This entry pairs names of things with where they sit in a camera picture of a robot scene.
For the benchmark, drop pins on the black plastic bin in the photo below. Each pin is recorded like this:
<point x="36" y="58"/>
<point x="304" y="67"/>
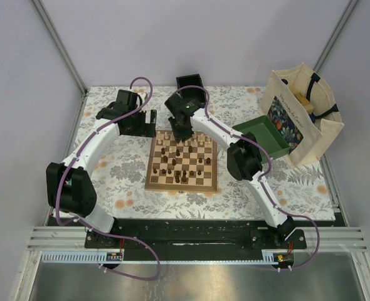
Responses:
<point x="189" y="80"/>

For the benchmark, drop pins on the wooden box in bag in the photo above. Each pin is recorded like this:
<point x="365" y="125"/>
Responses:
<point x="304" y="102"/>

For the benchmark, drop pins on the cream canvas tote bag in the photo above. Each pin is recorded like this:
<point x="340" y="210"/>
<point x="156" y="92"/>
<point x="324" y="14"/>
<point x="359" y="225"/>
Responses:
<point x="308" y="135"/>

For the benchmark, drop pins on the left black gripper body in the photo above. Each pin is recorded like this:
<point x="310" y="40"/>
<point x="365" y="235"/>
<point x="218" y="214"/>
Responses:
<point x="137" y="126"/>

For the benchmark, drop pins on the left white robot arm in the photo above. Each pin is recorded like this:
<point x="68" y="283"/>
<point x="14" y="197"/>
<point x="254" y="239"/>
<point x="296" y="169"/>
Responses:
<point x="69" y="185"/>

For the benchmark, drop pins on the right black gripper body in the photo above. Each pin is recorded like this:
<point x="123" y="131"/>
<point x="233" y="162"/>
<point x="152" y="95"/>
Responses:
<point x="189" y="132"/>

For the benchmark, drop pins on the white slotted cable duct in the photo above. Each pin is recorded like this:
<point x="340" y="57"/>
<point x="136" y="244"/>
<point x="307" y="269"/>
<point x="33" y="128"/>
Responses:
<point x="145" y="257"/>

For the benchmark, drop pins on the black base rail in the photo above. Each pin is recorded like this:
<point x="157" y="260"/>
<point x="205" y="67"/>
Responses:
<point x="254" y="234"/>

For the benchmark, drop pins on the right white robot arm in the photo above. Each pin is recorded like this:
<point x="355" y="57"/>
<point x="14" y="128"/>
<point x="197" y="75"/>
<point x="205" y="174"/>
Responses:
<point x="243" y="157"/>

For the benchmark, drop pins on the green metal tray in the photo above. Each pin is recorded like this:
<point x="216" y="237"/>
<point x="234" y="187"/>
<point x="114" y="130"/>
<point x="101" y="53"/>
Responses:
<point x="266" y="135"/>

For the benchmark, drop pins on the wooden chess board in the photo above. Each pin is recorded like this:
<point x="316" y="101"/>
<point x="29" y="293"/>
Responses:
<point x="187" y="166"/>

